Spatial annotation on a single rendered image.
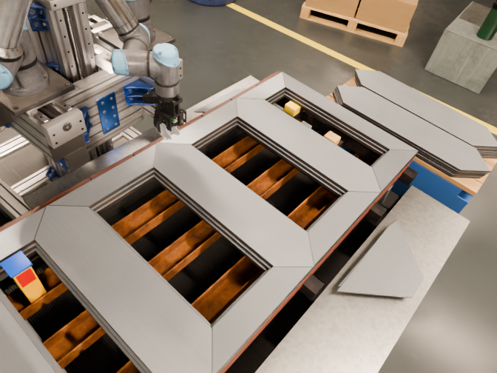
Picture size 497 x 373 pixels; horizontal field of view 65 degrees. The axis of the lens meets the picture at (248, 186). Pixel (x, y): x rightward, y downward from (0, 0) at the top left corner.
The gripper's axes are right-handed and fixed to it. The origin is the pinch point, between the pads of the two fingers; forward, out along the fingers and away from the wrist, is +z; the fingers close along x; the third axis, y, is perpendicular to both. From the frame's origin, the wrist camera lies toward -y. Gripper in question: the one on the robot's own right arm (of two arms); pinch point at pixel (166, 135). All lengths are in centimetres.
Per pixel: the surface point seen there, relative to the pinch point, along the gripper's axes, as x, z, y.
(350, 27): 318, 88, -81
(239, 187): 6.6, 7.2, 31.2
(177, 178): -6.7, 7.2, 13.5
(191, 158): 4.0, 7.2, 9.6
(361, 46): 302, 93, -57
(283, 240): 1, 7, 56
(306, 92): 74, 7, 13
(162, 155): -3.1, 7.2, 1.3
